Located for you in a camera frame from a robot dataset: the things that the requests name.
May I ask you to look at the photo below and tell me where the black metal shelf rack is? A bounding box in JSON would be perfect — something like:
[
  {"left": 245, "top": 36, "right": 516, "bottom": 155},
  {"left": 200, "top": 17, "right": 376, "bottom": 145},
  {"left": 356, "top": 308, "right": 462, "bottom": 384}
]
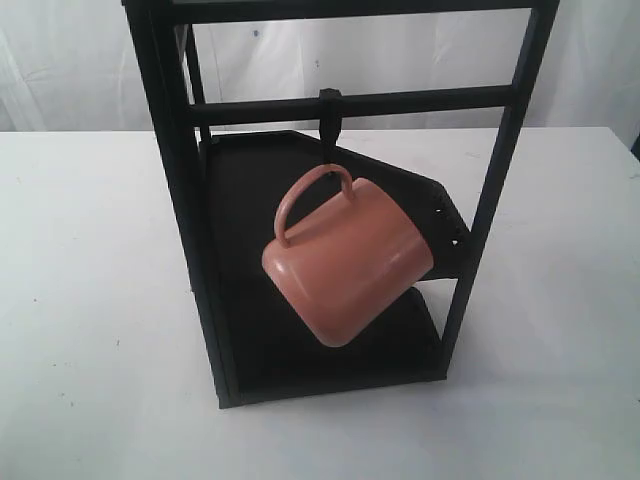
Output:
[{"left": 124, "top": 1, "right": 558, "bottom": 408}]

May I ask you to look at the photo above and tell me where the pink ceramic mug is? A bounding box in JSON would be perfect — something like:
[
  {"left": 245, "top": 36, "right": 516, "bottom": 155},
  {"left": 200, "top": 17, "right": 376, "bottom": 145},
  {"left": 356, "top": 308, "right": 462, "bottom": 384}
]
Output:
[{"left": 262, "top": 164, "right": 434, "bottom": 347}]

